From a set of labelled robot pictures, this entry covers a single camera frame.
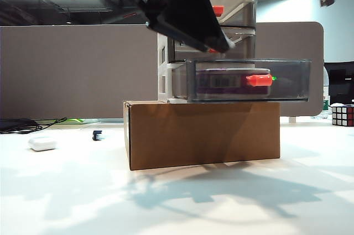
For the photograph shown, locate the black office monitor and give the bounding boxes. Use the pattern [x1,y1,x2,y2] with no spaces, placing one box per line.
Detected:
[323,62,354,106]

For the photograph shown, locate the white earbuds case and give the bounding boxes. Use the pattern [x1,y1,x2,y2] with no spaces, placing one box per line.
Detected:
[27,137,58,152]

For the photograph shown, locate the purple white napkin pack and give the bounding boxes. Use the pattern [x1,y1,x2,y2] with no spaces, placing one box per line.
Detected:
[195,67,271,98]

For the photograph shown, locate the black cable bundle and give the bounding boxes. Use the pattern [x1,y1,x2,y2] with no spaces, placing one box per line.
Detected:
[0,118,69,135]

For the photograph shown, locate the grey transparent drawer red handle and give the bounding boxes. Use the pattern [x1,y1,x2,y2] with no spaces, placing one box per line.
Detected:
[185,58,313,103]
[168,26,257,62]
[209,0,257,28]

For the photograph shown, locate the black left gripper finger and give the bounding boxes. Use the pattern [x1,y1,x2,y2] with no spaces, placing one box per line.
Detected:
[145,21,209,53]
[176,0,235,53]

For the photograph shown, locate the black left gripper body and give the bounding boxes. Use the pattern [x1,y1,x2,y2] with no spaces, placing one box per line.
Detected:
[137,0,200,28]

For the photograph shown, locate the grey-brown desk partition panel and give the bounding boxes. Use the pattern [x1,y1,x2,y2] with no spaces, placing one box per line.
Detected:
[0,22,325,121]

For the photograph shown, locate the brown cardboard box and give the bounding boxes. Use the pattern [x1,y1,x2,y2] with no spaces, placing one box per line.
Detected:
[123,101,282,171]

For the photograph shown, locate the black Rubik's cube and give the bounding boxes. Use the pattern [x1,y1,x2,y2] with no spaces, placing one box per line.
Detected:
[331,103,354,128]

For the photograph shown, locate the white plastic drawer cabinet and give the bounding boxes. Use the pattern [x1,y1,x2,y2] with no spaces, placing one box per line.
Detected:
[157,0,258,105]

